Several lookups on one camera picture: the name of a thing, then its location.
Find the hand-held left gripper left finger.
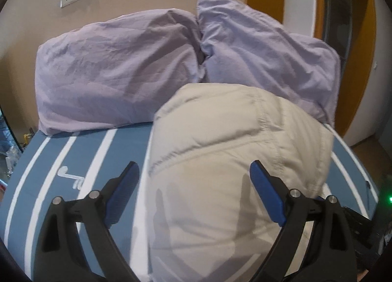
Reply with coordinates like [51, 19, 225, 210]
[33, 161, 141, 282]

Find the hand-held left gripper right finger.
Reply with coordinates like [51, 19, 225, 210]
[249, 160, 357, 282]

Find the beige puffer jacket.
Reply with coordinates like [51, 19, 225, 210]
[144, 83, 335, 282]

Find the blue white-striped bed sheet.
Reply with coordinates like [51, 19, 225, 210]
[0, 123, 380, 282]

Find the cluttered shelf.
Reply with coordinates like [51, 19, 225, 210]
[0, 107, 33, 192]

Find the lavender pillow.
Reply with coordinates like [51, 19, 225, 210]
[196, 0, 342, 127]
[35, 9, 205, 136]

